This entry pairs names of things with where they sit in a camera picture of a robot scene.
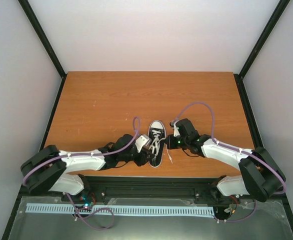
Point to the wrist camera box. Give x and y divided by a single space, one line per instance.
173 125
142 142

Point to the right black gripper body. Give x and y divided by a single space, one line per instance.
175 144

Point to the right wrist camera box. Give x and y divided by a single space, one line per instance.
173 125

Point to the small electronics board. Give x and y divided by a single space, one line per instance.
87 202

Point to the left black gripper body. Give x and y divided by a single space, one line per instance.
140 161

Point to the black aluminium frame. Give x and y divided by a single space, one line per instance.
155 186

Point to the light blue slotted cable duct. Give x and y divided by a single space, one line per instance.
123 210

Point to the white shoelace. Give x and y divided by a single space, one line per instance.
159 147

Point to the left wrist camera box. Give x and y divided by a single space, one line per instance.
142 142

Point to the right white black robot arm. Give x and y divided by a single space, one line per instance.
260 177

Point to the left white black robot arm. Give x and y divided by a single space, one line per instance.
54 170

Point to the black white canvas sneaker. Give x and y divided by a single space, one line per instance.
157 143

